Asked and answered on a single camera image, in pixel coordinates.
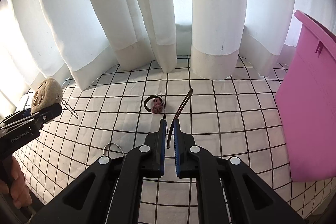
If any beige plush sloth keychain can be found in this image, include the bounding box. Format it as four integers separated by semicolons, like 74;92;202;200
31;77;79;119

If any person's left hand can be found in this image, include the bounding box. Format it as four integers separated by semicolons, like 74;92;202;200
1;157;32;209

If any white black grid tablecloth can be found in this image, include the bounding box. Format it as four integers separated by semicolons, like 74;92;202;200
14;54;336;224

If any white curtain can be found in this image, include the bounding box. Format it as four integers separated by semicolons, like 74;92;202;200
1;0;335;116

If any pink plastic bin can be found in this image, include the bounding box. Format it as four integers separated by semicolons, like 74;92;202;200
276;10;336;182

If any small silver ring clasp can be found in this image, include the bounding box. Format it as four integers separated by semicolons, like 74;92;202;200
102;142;125;156

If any black hair tie pink charm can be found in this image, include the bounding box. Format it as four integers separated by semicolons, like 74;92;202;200
143;96;163;114

